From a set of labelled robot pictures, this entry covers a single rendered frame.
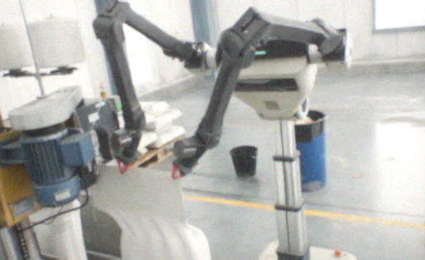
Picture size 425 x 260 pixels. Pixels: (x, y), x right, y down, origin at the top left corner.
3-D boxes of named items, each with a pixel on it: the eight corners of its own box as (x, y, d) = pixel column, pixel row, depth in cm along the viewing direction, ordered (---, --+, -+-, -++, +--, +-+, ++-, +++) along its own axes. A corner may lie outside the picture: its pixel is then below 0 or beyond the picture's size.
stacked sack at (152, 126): (185, 117, 541) (183, 106, 537) (155, 132, 484) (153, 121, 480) (158, 117, 562) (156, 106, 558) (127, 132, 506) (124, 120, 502)
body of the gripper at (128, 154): (113, 157, 162) (117, 142, 158) (129, 148, 170) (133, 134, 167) (126, 165, 160) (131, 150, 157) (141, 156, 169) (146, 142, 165)
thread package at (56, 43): (97, 62, 146) (87, 12, 141) (61, 71, 132) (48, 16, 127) (64, 64, 154) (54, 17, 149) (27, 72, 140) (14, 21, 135)
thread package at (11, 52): (43, 65, 157) (33, 20, 153) (11, 72, 145) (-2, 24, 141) (18, 67, 165) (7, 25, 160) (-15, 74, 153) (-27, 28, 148)
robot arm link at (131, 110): (123, 19, 133) (101, 15, 139) (111, 26, 130) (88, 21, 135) (150, 124, 159) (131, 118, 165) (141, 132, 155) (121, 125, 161)
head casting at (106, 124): (125, 154, 189) (113, 90, 181) (86, 174, 169) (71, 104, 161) (78, 150, 204) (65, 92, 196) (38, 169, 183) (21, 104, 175)
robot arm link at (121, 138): (146, 117, 157) (131, 111, 161) (124, 123, 148) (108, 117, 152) (145, 146, 161) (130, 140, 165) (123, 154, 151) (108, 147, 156)
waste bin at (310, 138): (336, 174, 396) (334, 109, 379) (324, 197, 354) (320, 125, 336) (288, 170, 420) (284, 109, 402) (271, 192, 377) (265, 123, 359)
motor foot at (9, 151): (48, 157, 142) (42, 133, 139) (19, 170, 132) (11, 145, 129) (30, 155, 146) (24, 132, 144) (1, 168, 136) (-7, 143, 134)
